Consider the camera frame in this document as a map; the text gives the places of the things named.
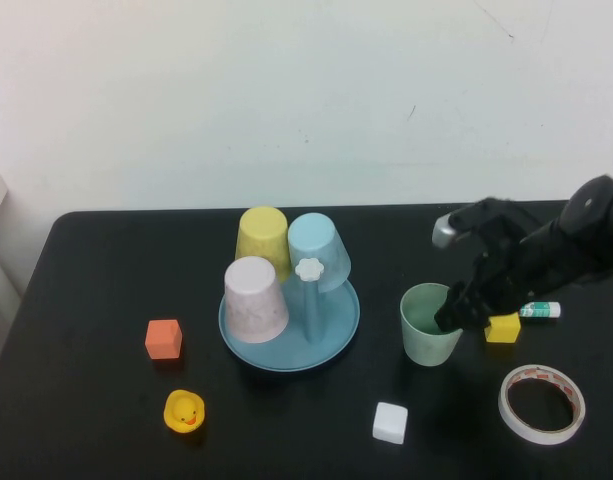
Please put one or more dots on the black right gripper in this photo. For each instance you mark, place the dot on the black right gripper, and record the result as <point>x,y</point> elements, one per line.
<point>503,275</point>

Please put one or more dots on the green plastic cup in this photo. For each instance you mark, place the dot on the green plastic cup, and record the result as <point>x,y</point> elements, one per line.
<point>426,350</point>

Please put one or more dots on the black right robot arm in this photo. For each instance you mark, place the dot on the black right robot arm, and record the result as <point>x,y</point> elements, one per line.
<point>586,220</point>

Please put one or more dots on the light blue plastic cup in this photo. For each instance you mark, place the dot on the light blue plastic cup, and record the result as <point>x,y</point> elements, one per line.
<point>313,240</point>

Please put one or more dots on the pink plastic cup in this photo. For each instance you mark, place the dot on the pink plastic cup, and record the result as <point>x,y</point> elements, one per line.
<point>253,300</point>

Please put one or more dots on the yellow plastic cup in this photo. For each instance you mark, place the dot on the yellow plastic cup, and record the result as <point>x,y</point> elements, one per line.
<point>261,235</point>

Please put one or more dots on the yellow cube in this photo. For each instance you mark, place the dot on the yellow cube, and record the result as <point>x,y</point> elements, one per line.
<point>503,330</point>

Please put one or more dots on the green and white glue stick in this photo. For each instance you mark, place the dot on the green and white glue stick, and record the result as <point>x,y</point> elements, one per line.
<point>541,310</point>

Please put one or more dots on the white cube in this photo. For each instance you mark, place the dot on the white cube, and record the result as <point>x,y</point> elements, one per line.
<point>389,422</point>

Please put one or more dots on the white tape roll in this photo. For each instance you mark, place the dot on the white tape roll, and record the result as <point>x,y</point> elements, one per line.
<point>536,437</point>

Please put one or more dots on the yellow rubber duck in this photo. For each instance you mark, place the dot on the yellow rubber duck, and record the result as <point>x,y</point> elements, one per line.
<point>183,412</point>

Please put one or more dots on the orange cube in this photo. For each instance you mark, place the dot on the orange cube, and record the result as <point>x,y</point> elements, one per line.
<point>163,340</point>

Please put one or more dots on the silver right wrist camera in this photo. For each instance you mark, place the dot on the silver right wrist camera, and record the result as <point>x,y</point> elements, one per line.
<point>443,232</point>

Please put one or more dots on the blue cup stand with post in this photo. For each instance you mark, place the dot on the blue cup stand with post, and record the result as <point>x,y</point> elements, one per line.
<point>311,350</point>

